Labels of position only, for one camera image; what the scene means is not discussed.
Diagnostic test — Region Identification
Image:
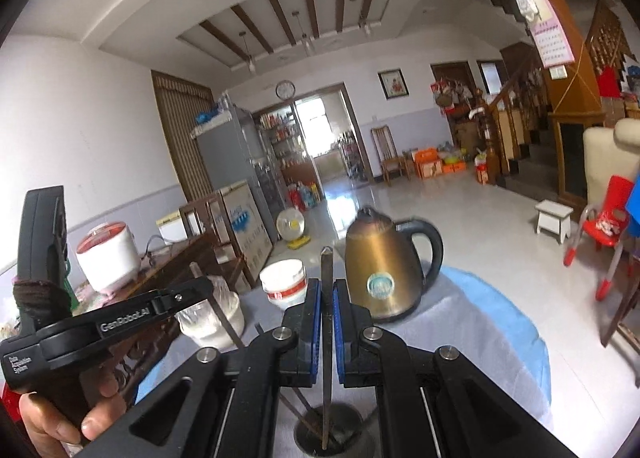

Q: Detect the white ceramic pot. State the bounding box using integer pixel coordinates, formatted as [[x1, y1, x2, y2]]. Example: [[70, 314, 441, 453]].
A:
[[177, 292, 246, 352]]

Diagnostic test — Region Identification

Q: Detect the small white stool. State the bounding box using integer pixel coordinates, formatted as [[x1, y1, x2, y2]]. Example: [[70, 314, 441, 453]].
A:
[[534, 200, 573, 243]]

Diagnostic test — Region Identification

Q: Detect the dark wooden sideboard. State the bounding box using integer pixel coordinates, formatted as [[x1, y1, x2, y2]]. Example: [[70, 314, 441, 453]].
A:
[[65, 230, 251, 419]]

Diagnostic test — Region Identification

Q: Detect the orange cardboard box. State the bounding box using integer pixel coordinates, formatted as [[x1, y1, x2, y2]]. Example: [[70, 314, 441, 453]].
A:
[[415, 149, 444, 179]]

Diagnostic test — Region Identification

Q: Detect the pendant lamp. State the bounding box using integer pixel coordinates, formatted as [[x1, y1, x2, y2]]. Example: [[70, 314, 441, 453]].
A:
[[357, 0, 374, 36], [239, 32, 257, 73], [292, 12, 314, 56]]

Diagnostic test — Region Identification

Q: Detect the white chest freezer blue print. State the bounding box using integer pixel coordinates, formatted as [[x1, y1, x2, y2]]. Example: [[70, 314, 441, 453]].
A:
[[220, 180, 275, 271]]

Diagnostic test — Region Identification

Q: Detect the tall-backed wooden chair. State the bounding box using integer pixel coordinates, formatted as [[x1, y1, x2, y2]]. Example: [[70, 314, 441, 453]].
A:
[[370, 125, 408, 186]]

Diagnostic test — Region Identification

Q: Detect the beige upholstered chair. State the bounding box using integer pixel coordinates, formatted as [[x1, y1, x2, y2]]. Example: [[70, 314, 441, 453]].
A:
[[582, 118, 640, 219]]

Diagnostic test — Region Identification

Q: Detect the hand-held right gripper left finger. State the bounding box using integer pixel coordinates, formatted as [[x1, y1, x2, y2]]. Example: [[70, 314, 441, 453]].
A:
[[65, 279, 323, 458]]

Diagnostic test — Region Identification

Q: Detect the glass shelf of goods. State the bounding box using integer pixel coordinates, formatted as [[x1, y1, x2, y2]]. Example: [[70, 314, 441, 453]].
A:
[[257, 110, 321, 199]]

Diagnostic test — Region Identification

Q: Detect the brown cloth band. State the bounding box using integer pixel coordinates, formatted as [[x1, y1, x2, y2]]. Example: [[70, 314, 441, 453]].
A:
[[12, 278, 67, 321]]

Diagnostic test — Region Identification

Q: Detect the white bowl red pattern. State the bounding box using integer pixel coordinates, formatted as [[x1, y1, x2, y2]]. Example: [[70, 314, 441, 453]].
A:
[[262, 285, 308, 311]]

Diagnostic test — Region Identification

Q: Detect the floral table mat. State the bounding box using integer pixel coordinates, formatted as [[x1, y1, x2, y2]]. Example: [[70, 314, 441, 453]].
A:
[[70, 283, 107, 315]]

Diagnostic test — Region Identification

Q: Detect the black power cable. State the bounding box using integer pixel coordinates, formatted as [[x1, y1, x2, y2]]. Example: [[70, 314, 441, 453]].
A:
[[144, 235, 172, 269]]

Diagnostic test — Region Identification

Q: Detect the dark wooden chair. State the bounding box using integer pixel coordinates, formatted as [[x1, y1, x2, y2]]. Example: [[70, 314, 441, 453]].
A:
[[600, 248, 640, 350]]

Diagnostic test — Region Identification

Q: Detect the white yellow box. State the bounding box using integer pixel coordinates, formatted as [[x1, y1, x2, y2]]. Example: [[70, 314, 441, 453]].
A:
[[156, 210, 189, 243]]

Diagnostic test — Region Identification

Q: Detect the grey towel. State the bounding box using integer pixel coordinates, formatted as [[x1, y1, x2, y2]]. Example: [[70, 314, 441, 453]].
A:
[[235, 283, 553, 458]]

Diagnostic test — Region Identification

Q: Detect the metal utensil holder cup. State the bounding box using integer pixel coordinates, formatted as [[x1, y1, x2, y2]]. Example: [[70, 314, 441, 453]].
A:
[[292, 400, 373, 458]]

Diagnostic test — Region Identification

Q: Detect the pink wall calendar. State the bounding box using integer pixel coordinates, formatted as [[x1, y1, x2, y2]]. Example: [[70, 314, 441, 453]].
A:
[[512, 0, 576, 68]]

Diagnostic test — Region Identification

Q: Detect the white red rice cooker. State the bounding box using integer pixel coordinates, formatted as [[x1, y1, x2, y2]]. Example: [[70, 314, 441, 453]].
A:
[[76, 222, 142, 296]]

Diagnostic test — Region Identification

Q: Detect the brown slatted door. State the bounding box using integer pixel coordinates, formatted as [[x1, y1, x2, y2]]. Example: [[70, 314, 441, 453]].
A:
[[151, 70, 216, 201]]

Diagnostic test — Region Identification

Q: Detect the person's left hand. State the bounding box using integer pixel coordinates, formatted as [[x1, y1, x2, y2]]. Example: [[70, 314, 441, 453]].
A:
[[20, 365, 127, 454]]

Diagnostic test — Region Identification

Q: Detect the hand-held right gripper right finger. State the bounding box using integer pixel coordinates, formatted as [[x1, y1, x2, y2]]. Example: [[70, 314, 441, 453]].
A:
[[331, 279, 591, 458]]

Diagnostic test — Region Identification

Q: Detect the group of plastic bottles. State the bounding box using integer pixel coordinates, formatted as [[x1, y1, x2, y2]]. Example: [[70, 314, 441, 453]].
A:
[[287, 183, 321, 209]]

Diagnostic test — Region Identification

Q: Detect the dark metal chopstick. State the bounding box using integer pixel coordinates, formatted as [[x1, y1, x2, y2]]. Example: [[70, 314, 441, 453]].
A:
[[319, 246, 335, 453]]

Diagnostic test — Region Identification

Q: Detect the grey refrigerator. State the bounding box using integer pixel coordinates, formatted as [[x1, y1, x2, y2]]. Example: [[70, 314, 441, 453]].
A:
[[195, 106, 271, 199]]

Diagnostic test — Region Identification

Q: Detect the wooden staircase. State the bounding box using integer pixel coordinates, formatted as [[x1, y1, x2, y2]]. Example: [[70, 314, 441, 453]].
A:
[[477, 0, 636, 203]]

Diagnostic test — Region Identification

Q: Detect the brown wooden chair frame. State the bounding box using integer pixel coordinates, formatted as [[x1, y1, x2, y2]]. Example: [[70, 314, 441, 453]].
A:
[[179, 190, 246, 289]]

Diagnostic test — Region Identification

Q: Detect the small round fan heater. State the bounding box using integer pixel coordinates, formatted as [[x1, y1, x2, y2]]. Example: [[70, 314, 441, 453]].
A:
[[276, 209, 311, 249]]

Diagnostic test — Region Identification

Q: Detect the plain white bowl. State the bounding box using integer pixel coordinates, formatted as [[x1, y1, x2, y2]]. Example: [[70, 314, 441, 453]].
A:
[[259, 259, 307, 289]]

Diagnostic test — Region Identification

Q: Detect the bronze electric kettle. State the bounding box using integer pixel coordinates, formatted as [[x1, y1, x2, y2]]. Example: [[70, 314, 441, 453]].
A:
[[344, 207, 445, 323]]

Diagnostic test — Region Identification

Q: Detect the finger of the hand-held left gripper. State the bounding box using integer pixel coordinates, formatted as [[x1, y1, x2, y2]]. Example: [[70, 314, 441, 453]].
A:
[[150, 277, 215, 317]]

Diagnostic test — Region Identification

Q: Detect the framed wall picture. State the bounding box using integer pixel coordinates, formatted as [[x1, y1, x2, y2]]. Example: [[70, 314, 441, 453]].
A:
[[377, 68, 410, 99]]

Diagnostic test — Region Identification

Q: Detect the blue tablecloth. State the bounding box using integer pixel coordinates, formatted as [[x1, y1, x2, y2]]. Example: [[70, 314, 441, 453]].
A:
[[440, 265, 552, 411]]

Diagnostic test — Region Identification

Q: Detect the red child's chair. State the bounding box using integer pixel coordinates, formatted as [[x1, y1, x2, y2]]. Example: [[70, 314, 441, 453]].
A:
[[562, 175, 640, 301]]

